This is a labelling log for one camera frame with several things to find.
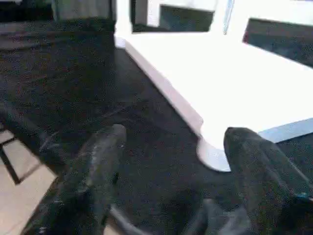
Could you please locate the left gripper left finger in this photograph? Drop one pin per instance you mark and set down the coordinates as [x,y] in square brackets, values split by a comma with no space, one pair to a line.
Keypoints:
[83,191]

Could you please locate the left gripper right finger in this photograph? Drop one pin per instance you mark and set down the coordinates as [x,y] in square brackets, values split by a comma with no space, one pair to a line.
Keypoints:
[269,191]

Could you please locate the white plastic table top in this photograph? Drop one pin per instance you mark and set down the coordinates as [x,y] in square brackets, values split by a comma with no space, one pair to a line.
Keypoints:
[234,88]

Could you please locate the black stand leg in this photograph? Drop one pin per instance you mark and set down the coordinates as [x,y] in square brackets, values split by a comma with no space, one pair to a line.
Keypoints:
[9,165]

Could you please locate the black work mat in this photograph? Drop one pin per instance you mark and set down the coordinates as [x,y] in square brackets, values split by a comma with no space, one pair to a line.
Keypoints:
[73,73]

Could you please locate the white cabinet with glass doors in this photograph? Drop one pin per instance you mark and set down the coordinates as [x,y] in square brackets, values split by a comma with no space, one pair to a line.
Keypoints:
[274,10]

